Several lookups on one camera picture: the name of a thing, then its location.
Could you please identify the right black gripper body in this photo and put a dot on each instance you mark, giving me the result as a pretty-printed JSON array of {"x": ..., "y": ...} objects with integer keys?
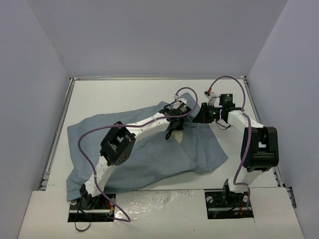
[{"x": 201, "y": 117}]

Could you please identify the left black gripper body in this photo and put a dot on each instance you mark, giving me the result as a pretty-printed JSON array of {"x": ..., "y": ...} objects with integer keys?
[{"x": 174, "y": 125}]

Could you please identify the cream pillow with yellow band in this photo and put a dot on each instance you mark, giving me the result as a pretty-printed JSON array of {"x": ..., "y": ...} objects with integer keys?
[{"x": 178, "y": 135}]

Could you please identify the striped blue beige pillowcase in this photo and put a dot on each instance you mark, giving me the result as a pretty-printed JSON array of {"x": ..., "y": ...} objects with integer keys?
[{"x": 153, "y": 158}]

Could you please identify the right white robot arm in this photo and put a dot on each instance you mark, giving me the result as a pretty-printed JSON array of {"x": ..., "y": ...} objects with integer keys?
[{"x": 259, "y": 150}]

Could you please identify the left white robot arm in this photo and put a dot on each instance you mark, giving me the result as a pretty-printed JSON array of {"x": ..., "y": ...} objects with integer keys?
[{"x": 117, "y": 145}]

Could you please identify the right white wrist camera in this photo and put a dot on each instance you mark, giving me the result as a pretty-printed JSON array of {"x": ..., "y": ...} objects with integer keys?
[{"x": 211, "y": 97}]

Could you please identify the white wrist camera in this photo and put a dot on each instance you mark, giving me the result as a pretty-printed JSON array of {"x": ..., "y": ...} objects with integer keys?
[
  {"x": 211, "y": 97},
  {"x": 178, "y": 102}
]

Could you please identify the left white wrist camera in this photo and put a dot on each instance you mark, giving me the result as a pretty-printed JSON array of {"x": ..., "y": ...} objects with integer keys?
[{"x": 178, "y": 102}]

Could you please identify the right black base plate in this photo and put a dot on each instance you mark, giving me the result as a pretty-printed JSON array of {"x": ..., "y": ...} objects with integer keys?
[{"x": 219, "y": 207}]

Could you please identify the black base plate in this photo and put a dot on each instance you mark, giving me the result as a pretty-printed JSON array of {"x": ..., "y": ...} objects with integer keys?
[
  {"x": 219, "y": 207},
  {"x": 102, "y": 210}
]

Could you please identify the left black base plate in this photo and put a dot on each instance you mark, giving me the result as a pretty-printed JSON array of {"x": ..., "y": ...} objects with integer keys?
[{"x": 102, "y": 210}]

